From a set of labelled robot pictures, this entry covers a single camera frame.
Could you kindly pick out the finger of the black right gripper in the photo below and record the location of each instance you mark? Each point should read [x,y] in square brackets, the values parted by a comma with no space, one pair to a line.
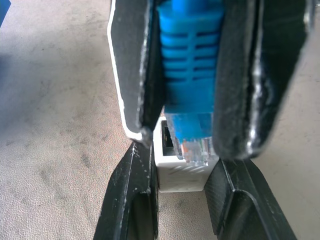
[130,65]
[262,75]

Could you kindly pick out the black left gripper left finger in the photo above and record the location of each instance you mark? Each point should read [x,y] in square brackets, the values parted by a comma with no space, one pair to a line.
[130,200]

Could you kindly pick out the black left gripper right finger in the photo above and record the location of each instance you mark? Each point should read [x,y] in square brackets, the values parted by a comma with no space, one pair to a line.
[240,207]

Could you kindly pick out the white coupler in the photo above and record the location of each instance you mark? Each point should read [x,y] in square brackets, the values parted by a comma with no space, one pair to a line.
[182,180]

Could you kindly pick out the blue bin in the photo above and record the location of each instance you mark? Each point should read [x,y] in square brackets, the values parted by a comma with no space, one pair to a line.
[3,8]

